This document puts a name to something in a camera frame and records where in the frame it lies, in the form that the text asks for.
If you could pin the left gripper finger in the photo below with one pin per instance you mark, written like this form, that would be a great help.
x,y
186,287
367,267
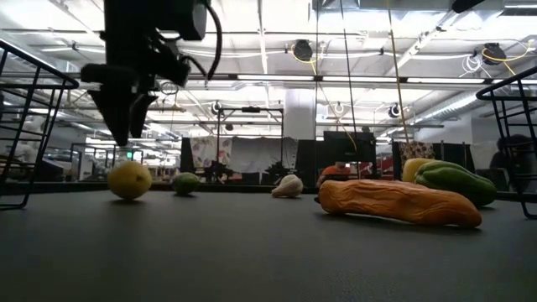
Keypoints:
x,y
119,113
142,109

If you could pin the yellow lemon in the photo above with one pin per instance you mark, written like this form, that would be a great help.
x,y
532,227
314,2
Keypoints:
x,y
129,180

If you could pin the green cucumber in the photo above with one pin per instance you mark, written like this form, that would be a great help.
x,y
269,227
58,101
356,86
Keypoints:
x,y
186,183

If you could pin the white garlic bulb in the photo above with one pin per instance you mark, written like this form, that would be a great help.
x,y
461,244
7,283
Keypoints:
x,y
289,185

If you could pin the long orange pepper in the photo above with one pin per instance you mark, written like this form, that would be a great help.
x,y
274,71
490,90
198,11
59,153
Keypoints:
x,y
398,203

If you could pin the yellow bell pepper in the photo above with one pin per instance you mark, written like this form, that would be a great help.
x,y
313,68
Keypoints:
x,y
411,168

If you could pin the green bell pepper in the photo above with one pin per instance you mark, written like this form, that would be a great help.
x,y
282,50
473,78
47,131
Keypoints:
x,y
455,182

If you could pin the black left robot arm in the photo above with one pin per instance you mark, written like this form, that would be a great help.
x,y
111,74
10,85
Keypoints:
x,y
138,17

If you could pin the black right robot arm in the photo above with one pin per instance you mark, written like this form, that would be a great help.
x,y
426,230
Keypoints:
x,y
463,4

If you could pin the white cloth backdrop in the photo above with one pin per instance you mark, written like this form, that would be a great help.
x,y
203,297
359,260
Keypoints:
x,y
256,153

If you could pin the LED light bar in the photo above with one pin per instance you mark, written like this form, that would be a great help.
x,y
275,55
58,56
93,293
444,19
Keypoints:
x,y
272,77

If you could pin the person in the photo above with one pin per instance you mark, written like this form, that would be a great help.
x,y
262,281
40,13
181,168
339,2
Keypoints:
x,y
335,171
509,153

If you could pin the black background monitor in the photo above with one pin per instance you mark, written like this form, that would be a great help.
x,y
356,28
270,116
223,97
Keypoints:
x,y
348,147

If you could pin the patterned cloth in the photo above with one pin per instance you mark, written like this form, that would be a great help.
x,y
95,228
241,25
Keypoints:
x,y
419,150

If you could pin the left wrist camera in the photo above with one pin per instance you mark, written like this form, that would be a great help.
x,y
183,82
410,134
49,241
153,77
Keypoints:
x,y
176,67

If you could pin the black background frame rig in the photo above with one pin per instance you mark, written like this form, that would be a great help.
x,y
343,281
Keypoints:
x,y
250,110

